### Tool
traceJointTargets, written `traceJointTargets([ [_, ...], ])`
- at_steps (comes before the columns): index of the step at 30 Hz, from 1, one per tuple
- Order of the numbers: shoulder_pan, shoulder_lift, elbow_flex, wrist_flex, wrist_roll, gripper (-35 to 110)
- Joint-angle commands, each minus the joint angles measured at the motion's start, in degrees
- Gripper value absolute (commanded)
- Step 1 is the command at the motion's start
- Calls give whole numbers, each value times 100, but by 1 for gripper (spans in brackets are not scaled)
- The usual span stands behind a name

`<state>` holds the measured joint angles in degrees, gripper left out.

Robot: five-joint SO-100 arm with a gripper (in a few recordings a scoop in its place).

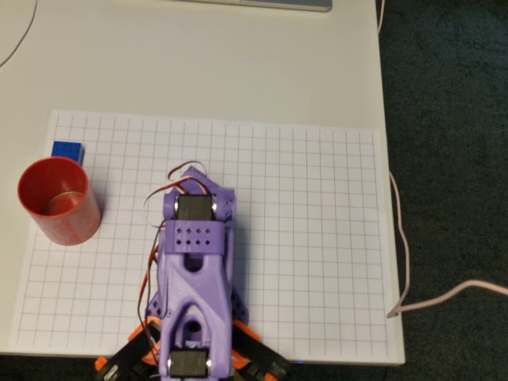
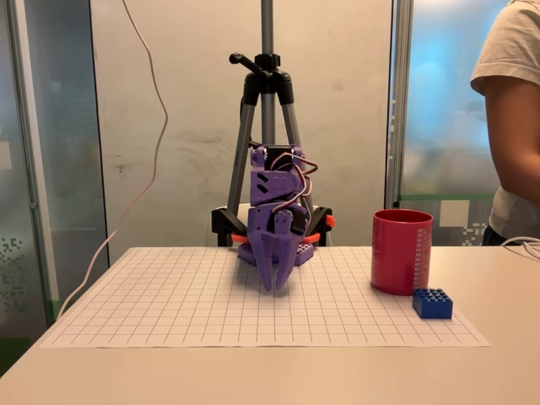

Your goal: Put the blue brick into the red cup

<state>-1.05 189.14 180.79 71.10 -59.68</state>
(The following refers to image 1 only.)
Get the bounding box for blue toy brick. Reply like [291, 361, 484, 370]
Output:
[51, 140, 87, 166]

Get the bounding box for red plastic cup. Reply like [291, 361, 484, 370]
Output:
[17, 156, 102, 247]

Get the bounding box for white grid paper sheet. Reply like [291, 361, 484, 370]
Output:
[7, 110, 400, 364]

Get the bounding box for orange black clamp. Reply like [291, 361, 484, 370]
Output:
[230, 320, 295, 381]
[94, 320, 163, 381]

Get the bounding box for silver laptop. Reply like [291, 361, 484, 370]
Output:
[169, 0, 333, 13]

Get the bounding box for red white black servo wires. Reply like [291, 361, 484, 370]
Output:
[136, 160, 209, 352]

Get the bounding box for thin dark cable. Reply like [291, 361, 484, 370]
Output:
[0, 0, 39, 68]

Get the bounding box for pink cable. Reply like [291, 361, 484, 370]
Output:
[375, 0, 508, 319]

